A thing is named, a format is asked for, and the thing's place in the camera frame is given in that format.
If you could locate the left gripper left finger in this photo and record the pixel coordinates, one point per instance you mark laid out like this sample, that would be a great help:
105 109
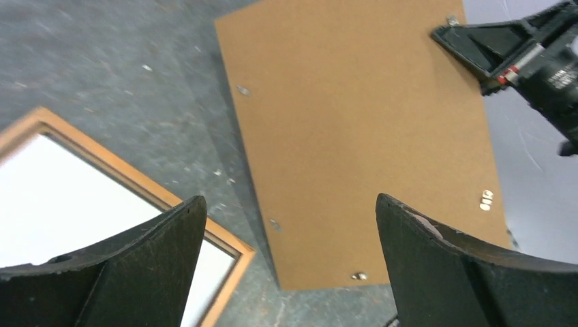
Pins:
139 277

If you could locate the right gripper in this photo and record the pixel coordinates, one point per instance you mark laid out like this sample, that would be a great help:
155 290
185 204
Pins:
534 55

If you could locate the brown cardboard backing board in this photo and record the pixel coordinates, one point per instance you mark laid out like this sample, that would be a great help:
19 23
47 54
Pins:
339 101

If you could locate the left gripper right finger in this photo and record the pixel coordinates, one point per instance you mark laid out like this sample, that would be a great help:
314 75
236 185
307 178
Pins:
441 276

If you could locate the landscape photo print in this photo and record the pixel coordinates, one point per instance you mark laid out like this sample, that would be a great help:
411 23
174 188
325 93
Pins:
54 202

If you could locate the wooden picture frame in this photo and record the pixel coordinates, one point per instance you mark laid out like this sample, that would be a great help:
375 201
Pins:
224 257

